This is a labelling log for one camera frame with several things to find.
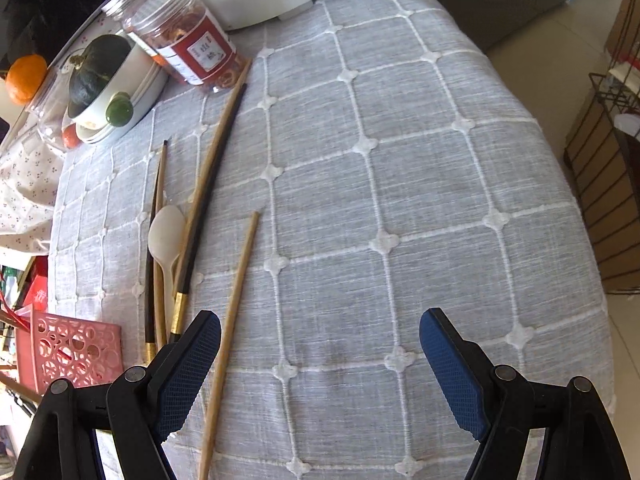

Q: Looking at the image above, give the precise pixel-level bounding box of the red cardboard box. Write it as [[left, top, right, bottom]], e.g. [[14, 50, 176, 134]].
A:
[[15, 255, 51, 313]]

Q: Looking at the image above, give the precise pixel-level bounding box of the large orange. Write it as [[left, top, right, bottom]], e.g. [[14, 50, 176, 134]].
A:
[[6, 55, 48, 106]]

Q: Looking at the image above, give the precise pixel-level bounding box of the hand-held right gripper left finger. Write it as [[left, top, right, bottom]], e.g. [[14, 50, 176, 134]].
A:
[[15, 310, 222, 480]]

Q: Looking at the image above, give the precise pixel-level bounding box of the floral table cloth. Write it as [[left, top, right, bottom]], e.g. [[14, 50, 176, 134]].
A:
[[0, 10, 126, 251]]

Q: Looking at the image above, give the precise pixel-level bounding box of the white plate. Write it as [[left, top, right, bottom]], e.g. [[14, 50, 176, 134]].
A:
[[75, 67, 171, 146]]

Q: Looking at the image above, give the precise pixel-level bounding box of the black wire rack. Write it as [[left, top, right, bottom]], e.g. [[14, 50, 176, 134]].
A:
[[565, 72, 640, 296]]

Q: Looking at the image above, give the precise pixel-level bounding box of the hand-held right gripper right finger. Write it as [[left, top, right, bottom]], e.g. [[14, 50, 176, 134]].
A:
[[419, 307, 633, 480]]

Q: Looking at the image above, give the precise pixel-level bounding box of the pink perforated utensil basket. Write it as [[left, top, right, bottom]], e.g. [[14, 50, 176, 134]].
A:
[[30, 310, 123, 396]]

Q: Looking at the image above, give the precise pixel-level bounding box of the clear jar with red label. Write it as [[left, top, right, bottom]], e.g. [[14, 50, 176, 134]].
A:
[[122, 0, 251, 96]]

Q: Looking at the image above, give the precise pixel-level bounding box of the white bowl with green handle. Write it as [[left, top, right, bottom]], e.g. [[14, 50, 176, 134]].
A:
[[67, 42, 156, 128]]

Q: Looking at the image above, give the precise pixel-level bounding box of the dark chopstick with gold end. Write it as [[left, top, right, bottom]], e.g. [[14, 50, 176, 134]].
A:
[[167, 83, 248, 345], [144, 142, 168, 363]]

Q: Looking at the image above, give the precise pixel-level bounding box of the white plastic spoon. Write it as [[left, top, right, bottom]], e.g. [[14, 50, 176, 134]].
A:
[[148, 204, 188, 311]]

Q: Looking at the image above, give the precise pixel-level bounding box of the clear glass jar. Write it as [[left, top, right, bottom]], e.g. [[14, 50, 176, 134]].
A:
[[25, 67, 83, 153]]

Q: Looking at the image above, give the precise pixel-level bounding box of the dark green pumpkin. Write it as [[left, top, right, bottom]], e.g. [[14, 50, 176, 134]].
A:
[[67, 35, 133, 106]]

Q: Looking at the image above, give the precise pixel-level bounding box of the light wooden chopstick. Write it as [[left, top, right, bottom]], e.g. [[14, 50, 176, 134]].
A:
[[170, 58, 252, 286], [197, 211, 261, 480], [154, 147, 168, 348]]

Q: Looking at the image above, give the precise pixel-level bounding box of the brown cardboard box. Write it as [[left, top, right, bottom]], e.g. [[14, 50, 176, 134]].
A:
[[605, 0, 640, 58]]

